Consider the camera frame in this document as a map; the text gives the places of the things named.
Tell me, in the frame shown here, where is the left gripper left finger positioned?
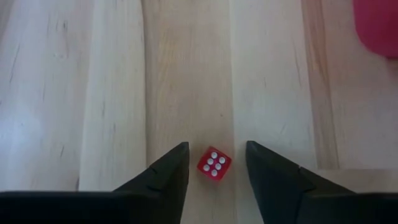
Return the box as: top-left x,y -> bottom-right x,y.
0,141 -> 190,224

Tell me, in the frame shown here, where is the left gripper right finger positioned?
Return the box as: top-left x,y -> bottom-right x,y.
245,140 -> 398,224

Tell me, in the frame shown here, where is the small red die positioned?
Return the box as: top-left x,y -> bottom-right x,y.
197,146 -> 233,182

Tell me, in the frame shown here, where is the pink translucent plastic tray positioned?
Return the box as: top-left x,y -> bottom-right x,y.
352,0 -> 398,60

